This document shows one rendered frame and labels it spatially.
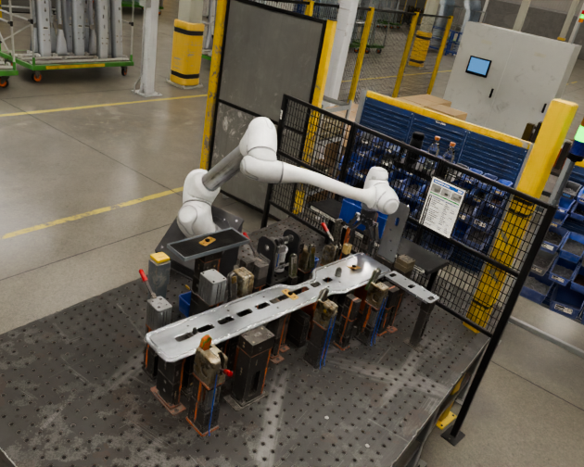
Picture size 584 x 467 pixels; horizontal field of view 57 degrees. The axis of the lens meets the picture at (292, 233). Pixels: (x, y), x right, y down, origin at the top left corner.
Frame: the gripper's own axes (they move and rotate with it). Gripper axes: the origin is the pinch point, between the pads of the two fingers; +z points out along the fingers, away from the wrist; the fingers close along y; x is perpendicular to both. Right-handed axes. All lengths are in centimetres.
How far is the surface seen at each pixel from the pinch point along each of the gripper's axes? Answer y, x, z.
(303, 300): 6.7, -44.5, 14.7
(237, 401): 18, -88, 43
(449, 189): 11, 55, -26
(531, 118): -164, 619, 27
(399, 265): 12.4, 23.4, 12.7
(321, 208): -56, 34, 12
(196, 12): -679, 376, -15
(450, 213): 16, 55, -14
